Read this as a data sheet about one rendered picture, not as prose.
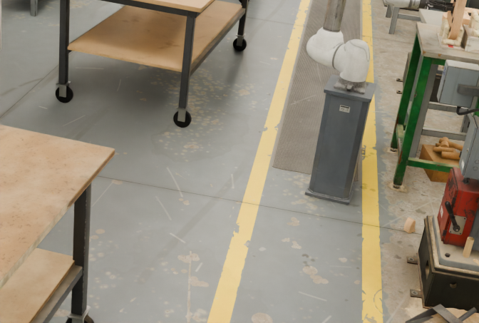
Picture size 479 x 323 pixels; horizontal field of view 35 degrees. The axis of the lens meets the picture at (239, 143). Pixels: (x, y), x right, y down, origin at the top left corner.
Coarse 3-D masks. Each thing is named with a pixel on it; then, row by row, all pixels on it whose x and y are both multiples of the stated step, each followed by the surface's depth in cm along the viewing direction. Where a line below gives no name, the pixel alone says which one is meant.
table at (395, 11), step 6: (390, 6) 845; (390, 12) 848; (396, 12) 783; (396, 18) 786; (402, 18) 786; (408, 18) 785; (414, 18) 784; (420, 18) 784; (390, 24) 794; (390, 30) 792
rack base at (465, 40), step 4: (464, 24) 472; (464, 28) 466; (468, 28) 466; (464, 32) 463; (468, 32) 457; (464, 36) 461; (468, 36) 449; (472, 36) 450; (476, 36) 451; (464, 40) 458; (468, 40) 449; (472, 40) 449; (476, 40) 448; (464, 44) 455; (468, 44) 450; (472, 44) 450; (476, 44) 449; (464, 48) 453; (468, 48) 451; (472, 48) 451; (476, 48) 450; (472, 52) 452; (476, 52) 451
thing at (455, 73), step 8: (448, 64) 365; (456, 64) 367; (464, 64) 368; (472, 64) 370; (448, 72) 365; (456, 72) 365; (464, 72) 364; (472, 72) 364; (448, 80) 367; (456, 80) 366; (464, 80) 366; (472, 80) 365; (440, 88) 374; (448, 88) 369; (456, 88) 368; (440, 96) 371; (448, 96) 370; (456, 96) 370; (464, 96) 369; (472, 96) 369; (448, 104) 372; (456, 104) 371; (464, 104) 371; (456, 112) 378; (464, 112) 372; (472, 112) 366
